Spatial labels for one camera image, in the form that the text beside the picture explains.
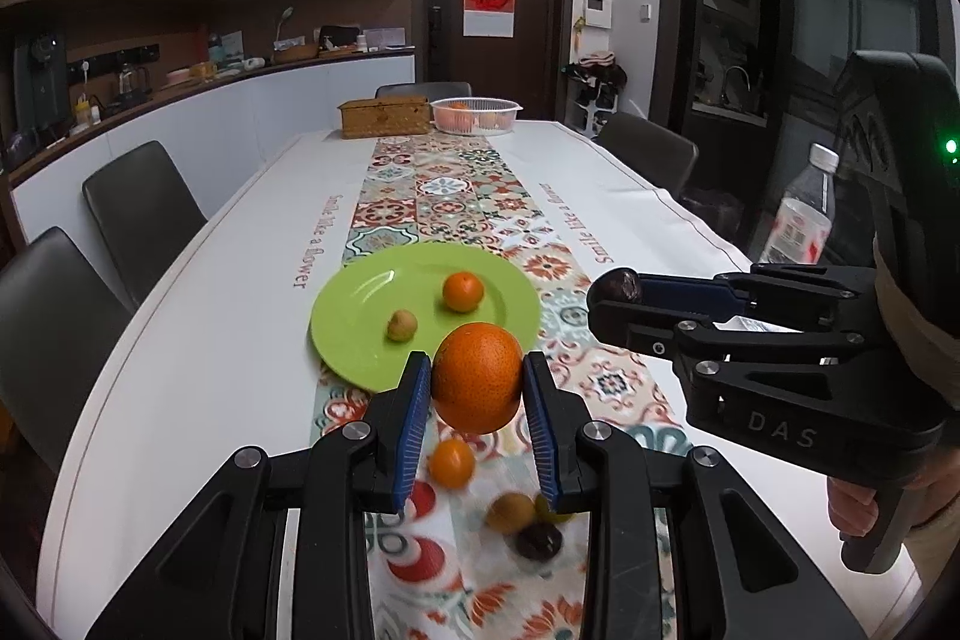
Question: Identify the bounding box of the glass kettle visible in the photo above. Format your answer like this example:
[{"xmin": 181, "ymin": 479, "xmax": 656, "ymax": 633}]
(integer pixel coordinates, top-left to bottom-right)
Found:
[{"xmin": 112, "ymin": 62, "xmax": 155, "ymax": 109}]

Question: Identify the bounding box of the brown round fruit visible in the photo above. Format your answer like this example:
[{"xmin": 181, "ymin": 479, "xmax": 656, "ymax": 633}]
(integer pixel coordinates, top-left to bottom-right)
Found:
[{"xmin": 486, "ymin": 492, "xmax": 537, "ymax": 534}]

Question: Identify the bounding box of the patterned table runner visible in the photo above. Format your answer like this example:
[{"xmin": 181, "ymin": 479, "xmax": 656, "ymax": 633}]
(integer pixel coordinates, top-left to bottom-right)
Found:
[{"xmin": 311, "ymin": 134, "xmax": 676, "ymax": 640}]

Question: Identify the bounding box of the dark grey chair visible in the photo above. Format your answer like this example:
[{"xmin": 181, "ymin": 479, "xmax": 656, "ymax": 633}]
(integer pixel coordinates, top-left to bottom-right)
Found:
[
  {"xmin": 595, "ymin": 111, "xmax": 700, "ymax": 199},
  {"xmin": 375, "ymin": 81, "xmax": 473, "ymax": 103},
  {"xmin": 0, "ymin": 226, "xmax": 132, "ymax": 476},
  {"xmin": 81, "ymin": 140, "xmax": 209, "ymax": 311}
]

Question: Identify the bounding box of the small tangerine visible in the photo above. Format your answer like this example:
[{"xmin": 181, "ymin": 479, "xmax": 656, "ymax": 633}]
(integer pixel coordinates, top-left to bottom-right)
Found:
[
  {"xmin": 427, "ymin": 437, "xmax": 477, "ymax": 489},
  {"xmin": 442, "ymin": 272, "xmax": 485, "ymax": 313}
]

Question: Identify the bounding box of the white plastic basket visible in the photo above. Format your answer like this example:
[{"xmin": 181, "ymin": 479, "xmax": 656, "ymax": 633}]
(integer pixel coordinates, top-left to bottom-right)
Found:
[{"xmin": 430, "ymin": 95, "xmax": 524, "ymax": 136}]

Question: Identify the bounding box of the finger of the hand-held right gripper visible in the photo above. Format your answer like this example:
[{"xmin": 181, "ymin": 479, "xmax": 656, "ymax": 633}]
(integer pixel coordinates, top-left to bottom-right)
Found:
[
  {"xmin": 641, "ymin": 265, "xmax": 875, "ymax": 322},
  {"xmin": 587, "ymin": 289, "xmax": 878, "ymax": 386}
]

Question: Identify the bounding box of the wicker box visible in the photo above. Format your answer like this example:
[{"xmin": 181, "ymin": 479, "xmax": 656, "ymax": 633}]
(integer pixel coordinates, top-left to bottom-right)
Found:
[{"xmin": 337, "ymin": 95, "xmax": 434, "ymax": 140}]

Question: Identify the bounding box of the dark purple plum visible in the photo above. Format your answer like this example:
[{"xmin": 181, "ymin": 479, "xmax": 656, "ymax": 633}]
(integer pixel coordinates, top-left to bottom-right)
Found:
[
  {"xmin": 514, "ymin": 522, "xmax": 565, "ymax": 562},
  {"xmin": 587, "ymin": 269, "xmax": 644, "ymax": 322}
]

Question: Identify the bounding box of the green round fruit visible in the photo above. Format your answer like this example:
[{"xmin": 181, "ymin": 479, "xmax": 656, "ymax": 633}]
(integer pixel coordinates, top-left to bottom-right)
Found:
[{"xmin": 532, "ymin": 494, "xmax": 575, "ymax": 525}]

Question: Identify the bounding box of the clear plastic water bottle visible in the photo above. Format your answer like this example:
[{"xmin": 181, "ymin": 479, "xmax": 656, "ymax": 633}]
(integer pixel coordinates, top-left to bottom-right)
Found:
[{"xmin": 757, "ymin": 143, "xmax": 839, "ymax": 270}]

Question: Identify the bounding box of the person's right hand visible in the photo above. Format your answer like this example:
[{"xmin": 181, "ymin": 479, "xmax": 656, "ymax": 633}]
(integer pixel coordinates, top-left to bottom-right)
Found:
[{"xmin": 827, "ymin": 475, "xmax": 880, "ymax": 540}]

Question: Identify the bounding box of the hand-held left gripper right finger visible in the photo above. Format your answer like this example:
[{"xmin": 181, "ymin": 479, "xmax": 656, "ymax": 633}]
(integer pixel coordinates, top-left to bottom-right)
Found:
[{"xmin": 523, "ymin": 351, "xmax": 875, "ymax": 640}]

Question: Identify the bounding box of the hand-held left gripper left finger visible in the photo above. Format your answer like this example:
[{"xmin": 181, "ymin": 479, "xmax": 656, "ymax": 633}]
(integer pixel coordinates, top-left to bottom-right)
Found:
[{"xmin": 86, "ymin": 351, "xmax": 434, "ymax": 640}]

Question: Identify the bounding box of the shoe rack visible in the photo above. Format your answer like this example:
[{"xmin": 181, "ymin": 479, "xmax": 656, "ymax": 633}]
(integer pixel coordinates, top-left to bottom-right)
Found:
[{"xmin": 566, "ymin": 53, "xmax": 629, "ymax": 133}]

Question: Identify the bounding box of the large orange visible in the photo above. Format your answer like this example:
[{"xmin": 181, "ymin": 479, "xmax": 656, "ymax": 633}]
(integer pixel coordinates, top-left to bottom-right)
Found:
[{"xmin": 431, "ymin": 323, "xmax": 524, "ymax": 435}]

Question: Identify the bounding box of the black water dispenser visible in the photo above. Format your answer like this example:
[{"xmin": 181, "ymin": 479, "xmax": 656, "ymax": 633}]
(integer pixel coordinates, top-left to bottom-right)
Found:
[{"xmin": 11, "ymin": 32, "xmax": 72, "ymax": 135}]

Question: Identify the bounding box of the green plate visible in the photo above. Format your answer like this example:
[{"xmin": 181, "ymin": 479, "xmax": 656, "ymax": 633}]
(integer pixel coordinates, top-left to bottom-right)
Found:
[{"xmin": 310, "ymin": 244, "xmax": 542, "ymax": 395}]

